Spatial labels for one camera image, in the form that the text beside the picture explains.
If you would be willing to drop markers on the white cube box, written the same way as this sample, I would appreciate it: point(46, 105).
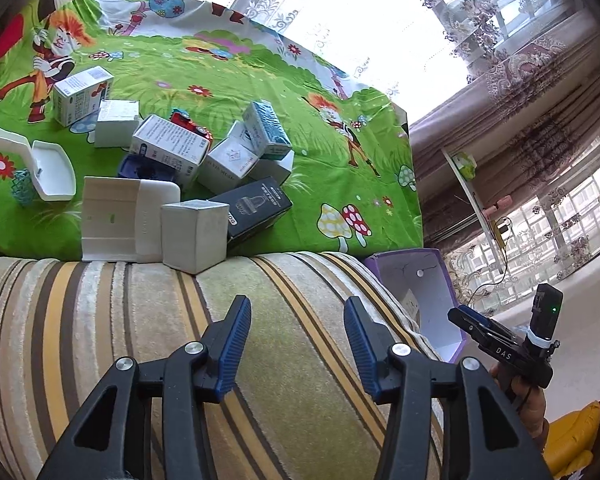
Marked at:
point(195, 235)

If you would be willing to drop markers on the white box with red mark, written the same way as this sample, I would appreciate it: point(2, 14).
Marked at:
point(82, 95)

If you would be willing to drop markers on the person's right forearm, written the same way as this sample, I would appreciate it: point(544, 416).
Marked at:
point(539, 442)

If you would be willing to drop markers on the black box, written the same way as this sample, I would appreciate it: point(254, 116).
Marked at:
point(252, 207)

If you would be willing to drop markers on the green cartoon printed bed sheet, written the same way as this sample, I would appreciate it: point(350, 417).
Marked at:
point(260, 75)

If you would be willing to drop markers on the sheer floral lace curtain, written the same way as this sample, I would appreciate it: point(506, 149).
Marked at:
point(455, 5)

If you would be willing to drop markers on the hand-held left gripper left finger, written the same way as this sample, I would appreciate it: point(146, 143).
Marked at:
point(235, 340)

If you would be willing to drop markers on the open white case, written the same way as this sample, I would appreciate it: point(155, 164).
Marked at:
point(50, 170)

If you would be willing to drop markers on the red toy car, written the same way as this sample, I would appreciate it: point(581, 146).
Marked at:
point(190, 122)

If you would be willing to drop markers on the yellow plastic object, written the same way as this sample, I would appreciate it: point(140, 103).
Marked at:
point(572, 435)

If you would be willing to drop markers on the yellow and black charger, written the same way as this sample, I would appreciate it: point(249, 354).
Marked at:
point(502, 230)

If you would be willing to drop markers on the white box with printed text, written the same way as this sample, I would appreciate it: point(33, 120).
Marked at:
point(167, 147)

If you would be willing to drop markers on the striped beige plush blanket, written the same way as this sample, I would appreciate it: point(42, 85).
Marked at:
point(290, 360)

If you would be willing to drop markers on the teal mesh holder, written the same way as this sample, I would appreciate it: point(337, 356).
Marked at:
point(23, 187)

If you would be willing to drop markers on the pink object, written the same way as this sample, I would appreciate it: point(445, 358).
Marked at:
point(500, 205)

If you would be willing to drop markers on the beige box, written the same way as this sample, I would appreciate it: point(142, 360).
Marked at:
point(411, 306)

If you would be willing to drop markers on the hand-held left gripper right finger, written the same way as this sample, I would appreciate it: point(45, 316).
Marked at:
point(360, 345)

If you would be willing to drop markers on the open flat white box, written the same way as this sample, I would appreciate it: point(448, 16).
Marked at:
point(125, 220)

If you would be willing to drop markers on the plain small white box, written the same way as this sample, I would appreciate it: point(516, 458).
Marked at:
point(116, 122)

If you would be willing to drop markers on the green and white packet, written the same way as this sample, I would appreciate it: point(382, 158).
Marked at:
point(465, 164)

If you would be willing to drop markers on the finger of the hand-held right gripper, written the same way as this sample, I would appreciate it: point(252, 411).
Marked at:
point(467, 325)
point(477, 319)

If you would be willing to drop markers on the white shelf board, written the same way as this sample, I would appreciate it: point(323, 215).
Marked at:
point(472, 195)

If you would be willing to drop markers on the mauve patterned drape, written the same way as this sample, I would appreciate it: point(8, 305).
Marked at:
point(530, 110)

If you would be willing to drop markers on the person's right hand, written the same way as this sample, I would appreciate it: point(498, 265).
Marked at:
point(532, 402)

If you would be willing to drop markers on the large white box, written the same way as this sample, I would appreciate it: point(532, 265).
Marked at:
point(275, 169)

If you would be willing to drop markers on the white box with diamond logo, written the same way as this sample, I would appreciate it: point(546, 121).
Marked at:
point(227, 162)

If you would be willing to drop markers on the purple cardboard box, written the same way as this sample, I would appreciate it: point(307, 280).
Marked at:
point(430, 285)

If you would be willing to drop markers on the dark blue case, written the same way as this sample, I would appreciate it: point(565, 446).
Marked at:
point(132, 166)

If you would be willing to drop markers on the teal and white box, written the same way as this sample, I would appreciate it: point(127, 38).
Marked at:
point(267, 127)

